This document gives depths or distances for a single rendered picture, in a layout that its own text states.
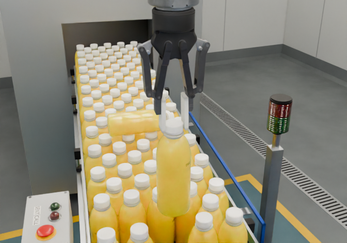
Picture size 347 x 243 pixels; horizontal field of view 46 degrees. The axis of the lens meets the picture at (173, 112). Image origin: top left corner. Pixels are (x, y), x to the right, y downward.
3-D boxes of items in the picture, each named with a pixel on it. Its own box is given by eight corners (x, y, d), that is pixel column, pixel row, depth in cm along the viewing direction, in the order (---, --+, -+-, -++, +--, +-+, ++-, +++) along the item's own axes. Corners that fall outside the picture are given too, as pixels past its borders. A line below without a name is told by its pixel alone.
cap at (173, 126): (159, 132, 81) (159, 124, 80) (171, 125, 84) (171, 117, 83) (176, 138, 79) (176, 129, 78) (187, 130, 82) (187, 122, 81)
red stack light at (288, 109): (273, 119, 114) (275, 106, 113) (264, 110, 120) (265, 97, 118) (295, 116, 116) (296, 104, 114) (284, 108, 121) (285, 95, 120)
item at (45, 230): (36, 240, 86) (35, 236, 86) (37, 229, 90) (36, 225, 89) (54, 238, 87) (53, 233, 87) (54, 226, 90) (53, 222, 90)
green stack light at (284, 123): (272, 135, 116) (273, 119, 114) (262, 125, 122) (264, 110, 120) (293, 132, 118) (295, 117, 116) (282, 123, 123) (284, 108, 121)
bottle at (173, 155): (150, 209, 88) (148, 132, 80) (169, 193, 94) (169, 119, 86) (177, 222, 85) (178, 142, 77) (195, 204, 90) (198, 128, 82)
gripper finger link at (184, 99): (180, 92, 80) (184, 91, 80) (180, 124, 83) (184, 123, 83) (184, 97, 77) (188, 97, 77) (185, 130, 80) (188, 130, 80)
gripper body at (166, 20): (153, 11, 67) (154, 65, 71) (203, 9, 69) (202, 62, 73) (145, 3, 74) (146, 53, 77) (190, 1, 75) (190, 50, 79)
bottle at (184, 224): (196, 236, 116) (198, 180, 109) (204, 253, 110) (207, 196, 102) (172, 240, 115) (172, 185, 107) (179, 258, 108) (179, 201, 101)
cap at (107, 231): (115, 232, 91) (115, 226, 90) (115, 245, 87) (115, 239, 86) (97, 234, 90) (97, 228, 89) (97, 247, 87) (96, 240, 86)
